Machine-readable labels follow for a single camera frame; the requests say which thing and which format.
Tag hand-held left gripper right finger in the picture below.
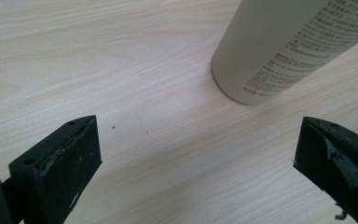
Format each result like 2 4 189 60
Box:
293 116 358 224

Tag cream cylindrical bottle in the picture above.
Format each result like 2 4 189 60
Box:
210 0 358 106

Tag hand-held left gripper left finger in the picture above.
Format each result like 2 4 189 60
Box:
1 114 103 224

